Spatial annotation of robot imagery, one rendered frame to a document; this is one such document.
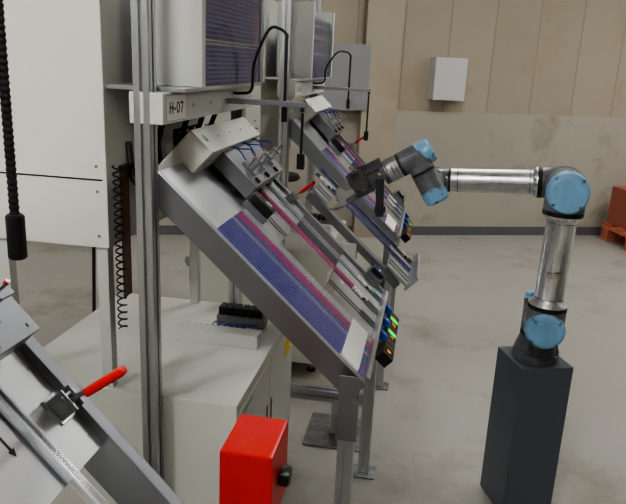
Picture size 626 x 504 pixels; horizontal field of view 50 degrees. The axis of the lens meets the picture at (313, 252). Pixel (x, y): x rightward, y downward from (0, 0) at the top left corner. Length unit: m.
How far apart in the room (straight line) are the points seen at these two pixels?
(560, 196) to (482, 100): 4.17
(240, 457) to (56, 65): 0.97
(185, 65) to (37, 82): 0.34
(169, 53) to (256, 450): 0.94
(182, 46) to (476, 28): 4.61
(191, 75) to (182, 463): 0.99
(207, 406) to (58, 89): 0.84
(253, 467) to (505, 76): 5.28
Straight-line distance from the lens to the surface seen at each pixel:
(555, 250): 2.07
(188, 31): 1.66
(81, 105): 1.66
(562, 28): 6.43
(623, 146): 6.84
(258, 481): 1.27
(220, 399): 1.76
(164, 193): 1.60
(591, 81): 6.60
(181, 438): 1.83
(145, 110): 1.55
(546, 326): 2.11
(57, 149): 1.71
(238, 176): 1.87
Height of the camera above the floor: 1.46
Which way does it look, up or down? 16 degrees down
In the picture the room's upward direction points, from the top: 3 degrees clockwise
